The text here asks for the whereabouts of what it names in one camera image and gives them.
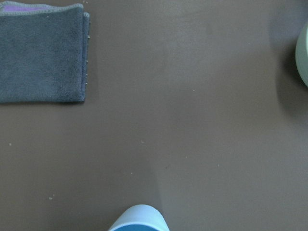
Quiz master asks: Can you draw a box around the blue cup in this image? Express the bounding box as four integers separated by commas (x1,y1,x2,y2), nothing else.
109,205,170,231

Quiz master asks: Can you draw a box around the grey folded cloth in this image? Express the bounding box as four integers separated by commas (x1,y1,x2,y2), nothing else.
0,1,90,103

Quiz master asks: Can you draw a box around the mint green bowl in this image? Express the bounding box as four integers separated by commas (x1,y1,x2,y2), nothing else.
295,22,308,86

